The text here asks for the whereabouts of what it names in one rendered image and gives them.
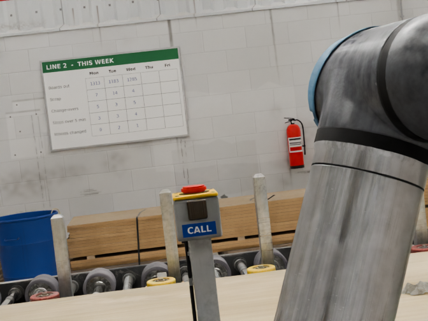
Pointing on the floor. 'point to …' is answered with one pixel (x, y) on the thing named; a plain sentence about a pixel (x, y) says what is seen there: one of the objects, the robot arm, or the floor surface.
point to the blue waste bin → (27, 245)
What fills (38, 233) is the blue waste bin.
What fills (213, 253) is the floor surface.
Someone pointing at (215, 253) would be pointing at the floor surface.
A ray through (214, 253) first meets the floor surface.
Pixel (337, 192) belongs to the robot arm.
